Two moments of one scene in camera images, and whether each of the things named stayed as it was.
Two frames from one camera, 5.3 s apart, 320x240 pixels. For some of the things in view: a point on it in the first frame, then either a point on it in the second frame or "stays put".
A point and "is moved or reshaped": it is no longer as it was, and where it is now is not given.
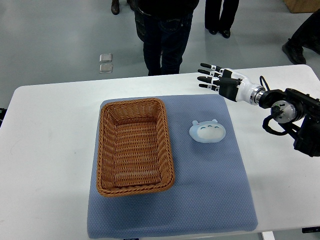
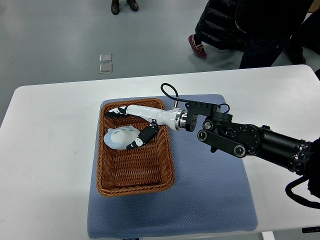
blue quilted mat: (211, 193) stays put
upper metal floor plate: (105, 58) stays put
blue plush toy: (207, 131) is moved or reshaped
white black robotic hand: (229, 84) to (174, 118)
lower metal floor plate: (106, 68) stays put
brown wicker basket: (134, 155) stays put
